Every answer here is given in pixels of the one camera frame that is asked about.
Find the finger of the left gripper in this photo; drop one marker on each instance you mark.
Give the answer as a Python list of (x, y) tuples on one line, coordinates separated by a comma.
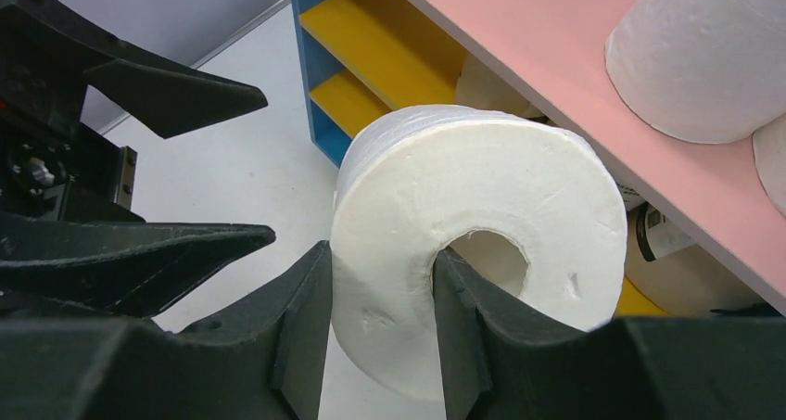
[(133, 269)]

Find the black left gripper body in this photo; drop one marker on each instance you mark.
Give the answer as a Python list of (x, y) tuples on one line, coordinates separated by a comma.
[(53, 166)]

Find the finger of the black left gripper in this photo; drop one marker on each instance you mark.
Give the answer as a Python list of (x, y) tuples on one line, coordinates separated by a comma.
[(171, 101)]

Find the brown printed paper roll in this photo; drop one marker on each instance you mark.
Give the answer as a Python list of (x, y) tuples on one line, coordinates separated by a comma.
[(480, 87)]

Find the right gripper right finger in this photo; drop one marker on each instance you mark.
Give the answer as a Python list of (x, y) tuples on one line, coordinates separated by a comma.
[(502, 359)]

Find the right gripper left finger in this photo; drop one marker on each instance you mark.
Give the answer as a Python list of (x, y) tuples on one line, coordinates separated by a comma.
[(261, 357)]

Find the blue shelf with coloured boards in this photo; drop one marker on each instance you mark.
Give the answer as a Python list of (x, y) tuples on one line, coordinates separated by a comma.
[(361, 57)]

